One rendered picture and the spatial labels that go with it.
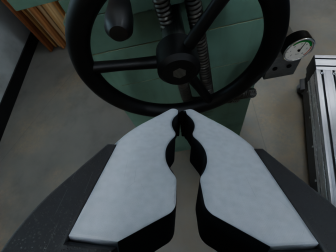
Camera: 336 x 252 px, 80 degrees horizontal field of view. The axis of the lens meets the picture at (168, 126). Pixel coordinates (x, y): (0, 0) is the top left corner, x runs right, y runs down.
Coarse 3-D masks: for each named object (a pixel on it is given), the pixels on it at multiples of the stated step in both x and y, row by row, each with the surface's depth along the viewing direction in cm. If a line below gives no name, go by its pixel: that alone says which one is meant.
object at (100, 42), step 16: (208, 0) 39; (240, 0) 40; (256, 0) 40; (64, 16) 42; (96, 16) 40; (144, 16) 41; (224, 16) 43; (240, 16) 43; (256, 16) 43; (96, 32) 43; (144, 32) 44; (160, 32) 45; (96, 48) 47; (112, 48) 47
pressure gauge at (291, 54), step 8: (296, 32) 43; (304, 32) 42; (288, 40) 43; (296, 40) 42; (304, 40) 42; (312, 40) 42; (288, 48) 43; (296, 48) 44; (304, 48) 44; (312, 48) 44; (288, 56) 46; (296, 56) 46; (304, 56) 46
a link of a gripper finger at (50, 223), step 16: (112, 144) 8; (96, 160) 7; (80, 176) 7; (96, 176) 7; (64, 192) 6; (80, 192) 6; (48, 208) 6; (64, 208) 6; (80, 208) 6; (32, 224) 5; (48, 224) 5; (64, 224) 5; (16, 240) 5; (32, 240) 5; (48, 240) 5; (64, 240) 5
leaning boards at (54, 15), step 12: (12, 12) 140; (24, 12) 145; (36, 12) 144; (48, 12) 146; (60, 12) 169; (24, 24) 149; (36, 24) 154; (48, 24) 154; (60, 24) 155; (36, 36) 158; (48, 36) 164; (60, 36) 166; (48, 48) 168
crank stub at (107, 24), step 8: (112, 0) 17; (120, 0) 17; (128, 0) 18; (112, 8) 17; (120, 8) 17; (128, 8) 17; (104, 16) 17; (112, 16) 16; (120, 16) 16; (128, 16) 17; (104, 24) 17; (112, 24) 16; (120, 24) 16; (128, 24) 17; (112, 32) 17; (120, 32) 17; (128, 32) 17; (120, 40) 17
